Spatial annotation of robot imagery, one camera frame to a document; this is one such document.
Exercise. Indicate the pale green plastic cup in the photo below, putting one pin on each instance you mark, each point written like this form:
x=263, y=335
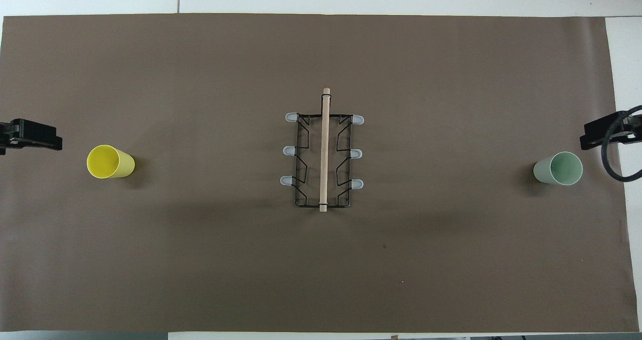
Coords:
x=564, y=169

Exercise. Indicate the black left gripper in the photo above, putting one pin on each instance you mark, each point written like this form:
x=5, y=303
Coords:
x=7, y=137

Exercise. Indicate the brown table mat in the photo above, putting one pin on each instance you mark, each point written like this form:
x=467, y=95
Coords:
x=200, y=254

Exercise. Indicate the yellow plastic cup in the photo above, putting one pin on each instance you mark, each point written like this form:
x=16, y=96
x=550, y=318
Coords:
x=108, y=162

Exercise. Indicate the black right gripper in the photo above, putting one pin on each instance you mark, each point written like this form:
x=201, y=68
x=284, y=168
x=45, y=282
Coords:
x=633, y=129

